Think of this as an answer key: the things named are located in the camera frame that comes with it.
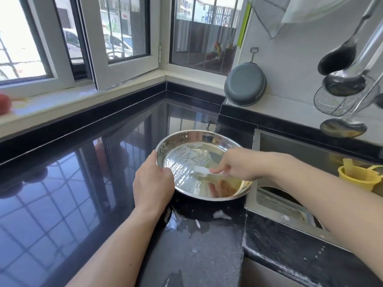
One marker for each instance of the person's right hand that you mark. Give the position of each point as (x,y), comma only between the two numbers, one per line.
(245,164)

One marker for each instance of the white cleaning brush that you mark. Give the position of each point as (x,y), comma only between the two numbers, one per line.
(202,171)

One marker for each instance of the white hanging cloth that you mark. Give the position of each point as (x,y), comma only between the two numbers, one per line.
(293,9)

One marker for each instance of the steel soup ladle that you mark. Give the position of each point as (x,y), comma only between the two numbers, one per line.
(344,85)

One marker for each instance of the round steel pan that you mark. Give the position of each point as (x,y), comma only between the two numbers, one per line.
(314,221)

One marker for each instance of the small red object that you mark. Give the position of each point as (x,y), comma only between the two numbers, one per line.
(3,104)

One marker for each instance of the hanging steel ladles and skimmer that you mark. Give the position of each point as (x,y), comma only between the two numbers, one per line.
(336,59)

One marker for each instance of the steel wall hook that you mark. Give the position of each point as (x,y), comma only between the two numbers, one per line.
(254,53)

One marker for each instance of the stainless steel sink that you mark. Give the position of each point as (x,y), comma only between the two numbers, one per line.
(299,152)

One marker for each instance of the person's right forearm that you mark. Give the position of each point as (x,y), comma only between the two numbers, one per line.
(335,203)

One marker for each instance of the person's left hand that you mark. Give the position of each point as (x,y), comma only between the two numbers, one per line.
(152,185)

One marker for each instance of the yellow hanging sink cup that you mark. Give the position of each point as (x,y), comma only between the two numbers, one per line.
(359,175)

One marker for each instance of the round steel basin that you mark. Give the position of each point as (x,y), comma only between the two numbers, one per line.
(185,146)

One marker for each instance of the grey hanging basin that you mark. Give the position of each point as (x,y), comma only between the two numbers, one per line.
(245,85)

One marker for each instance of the person's left forearm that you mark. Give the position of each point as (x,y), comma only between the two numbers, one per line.
(113,254)

